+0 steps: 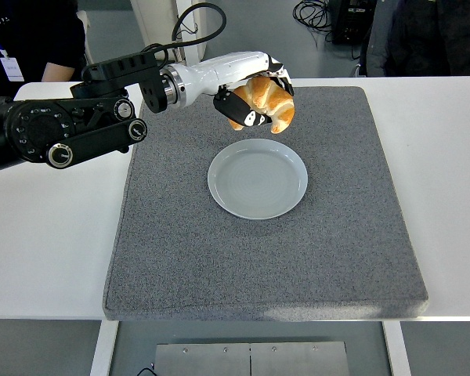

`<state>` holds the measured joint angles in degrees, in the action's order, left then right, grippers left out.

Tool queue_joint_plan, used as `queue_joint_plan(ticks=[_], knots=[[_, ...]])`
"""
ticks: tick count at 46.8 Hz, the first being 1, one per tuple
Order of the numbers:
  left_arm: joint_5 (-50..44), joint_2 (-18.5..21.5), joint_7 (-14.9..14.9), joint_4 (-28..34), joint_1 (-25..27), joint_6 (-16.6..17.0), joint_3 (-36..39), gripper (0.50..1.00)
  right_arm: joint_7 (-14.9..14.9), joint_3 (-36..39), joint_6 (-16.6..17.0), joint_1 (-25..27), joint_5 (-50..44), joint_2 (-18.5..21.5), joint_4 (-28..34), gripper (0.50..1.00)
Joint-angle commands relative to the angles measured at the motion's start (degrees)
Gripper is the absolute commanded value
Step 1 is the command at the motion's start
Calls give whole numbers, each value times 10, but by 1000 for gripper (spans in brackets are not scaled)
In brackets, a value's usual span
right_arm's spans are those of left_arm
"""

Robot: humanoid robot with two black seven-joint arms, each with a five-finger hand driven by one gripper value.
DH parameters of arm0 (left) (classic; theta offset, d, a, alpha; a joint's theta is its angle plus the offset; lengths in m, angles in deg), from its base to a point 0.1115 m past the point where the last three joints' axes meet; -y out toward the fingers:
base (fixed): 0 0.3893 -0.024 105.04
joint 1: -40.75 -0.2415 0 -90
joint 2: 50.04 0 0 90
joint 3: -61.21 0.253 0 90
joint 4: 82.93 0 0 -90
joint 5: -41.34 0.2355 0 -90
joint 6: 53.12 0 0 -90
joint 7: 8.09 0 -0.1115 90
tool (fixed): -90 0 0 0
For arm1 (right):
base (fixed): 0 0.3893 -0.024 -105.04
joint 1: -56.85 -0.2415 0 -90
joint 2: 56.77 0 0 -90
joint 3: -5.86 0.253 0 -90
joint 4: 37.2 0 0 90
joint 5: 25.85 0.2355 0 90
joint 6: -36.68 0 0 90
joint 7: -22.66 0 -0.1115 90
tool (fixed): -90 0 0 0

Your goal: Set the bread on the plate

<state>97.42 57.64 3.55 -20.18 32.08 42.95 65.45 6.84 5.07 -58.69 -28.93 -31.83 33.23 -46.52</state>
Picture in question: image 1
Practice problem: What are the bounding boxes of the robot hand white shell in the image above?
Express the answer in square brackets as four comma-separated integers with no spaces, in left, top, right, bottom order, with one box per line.
[179,49,296,128]

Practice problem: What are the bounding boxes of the golden croissant bread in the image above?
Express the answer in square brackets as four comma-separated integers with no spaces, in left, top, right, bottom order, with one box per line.
[228,76,296,135]

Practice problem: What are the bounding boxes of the round grey plate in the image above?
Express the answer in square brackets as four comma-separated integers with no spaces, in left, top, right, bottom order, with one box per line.
[207,138,309,220]

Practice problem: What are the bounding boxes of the grey metal plate with screws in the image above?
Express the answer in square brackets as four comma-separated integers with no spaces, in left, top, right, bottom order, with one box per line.
[153,341,350,376]

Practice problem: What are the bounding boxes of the white cabinet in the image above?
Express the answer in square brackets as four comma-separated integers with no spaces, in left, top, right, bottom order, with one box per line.
[130,0,208,60]

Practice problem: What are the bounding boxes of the black equipment box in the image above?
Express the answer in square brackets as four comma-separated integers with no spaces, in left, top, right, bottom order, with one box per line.
[327,0,377,45]

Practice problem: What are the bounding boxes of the white chair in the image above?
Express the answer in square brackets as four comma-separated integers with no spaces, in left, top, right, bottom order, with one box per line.
[76,9,94,64]

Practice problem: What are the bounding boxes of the grey speckled mat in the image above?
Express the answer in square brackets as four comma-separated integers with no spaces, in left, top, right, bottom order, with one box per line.
[102,85,429,321]

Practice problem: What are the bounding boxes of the person in dark jacket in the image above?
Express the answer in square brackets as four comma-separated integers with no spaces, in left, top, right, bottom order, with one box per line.
[360,0,470,78]

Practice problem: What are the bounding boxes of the white table leg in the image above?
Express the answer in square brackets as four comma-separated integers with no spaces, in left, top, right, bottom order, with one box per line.
[89,319,121,376]
[381,320,412,376]

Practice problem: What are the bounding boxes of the black floor cables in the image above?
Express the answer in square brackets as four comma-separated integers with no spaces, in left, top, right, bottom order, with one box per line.
[292,0,334,42]

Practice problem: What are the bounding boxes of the person with lanyard badge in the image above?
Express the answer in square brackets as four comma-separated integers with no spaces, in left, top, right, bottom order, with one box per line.
[0,0,87,110]

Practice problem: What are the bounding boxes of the white badge on blue lanyard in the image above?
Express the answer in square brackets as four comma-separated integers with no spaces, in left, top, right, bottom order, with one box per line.
[0,27,25,82]

